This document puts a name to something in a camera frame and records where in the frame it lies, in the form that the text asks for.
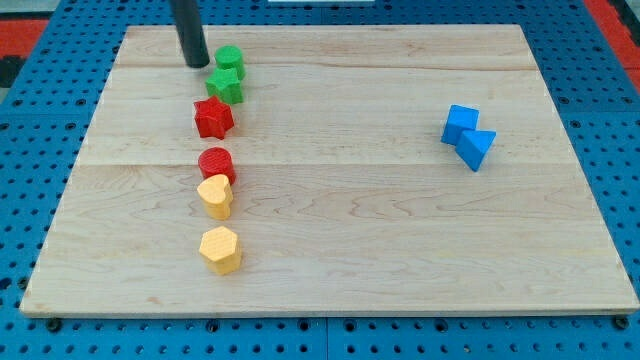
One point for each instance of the red star block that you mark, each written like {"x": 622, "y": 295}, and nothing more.
{"x": 213, "y": 118}

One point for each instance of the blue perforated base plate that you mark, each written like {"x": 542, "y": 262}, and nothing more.
{"x": 47, "y": 111}

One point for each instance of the blue cube block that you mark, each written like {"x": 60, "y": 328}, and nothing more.
{"x": 459, "y": 119}

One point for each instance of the green star block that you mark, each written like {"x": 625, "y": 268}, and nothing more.
{"x": 225, "y": 85}

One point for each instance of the green cylinder block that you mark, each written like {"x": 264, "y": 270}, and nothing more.
{"x": 230, "y": 57}

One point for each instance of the red cylinder block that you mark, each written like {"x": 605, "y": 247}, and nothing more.
{"x": 216, "y": 161}

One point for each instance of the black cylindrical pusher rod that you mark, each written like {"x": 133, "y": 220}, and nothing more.
{"x": 190, "y": 32}

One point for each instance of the light wooden board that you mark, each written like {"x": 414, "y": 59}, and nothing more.
{"x": 346, "y": 201}

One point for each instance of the yellow heart block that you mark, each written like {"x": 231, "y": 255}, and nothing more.
{"x": 216, "y": 196}

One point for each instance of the blue triangular prism block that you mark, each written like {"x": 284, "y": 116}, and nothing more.
{"x": 473, "y": 146}

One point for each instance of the yellow hexagon block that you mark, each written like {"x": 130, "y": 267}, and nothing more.
{"x": 221, "y": 250}

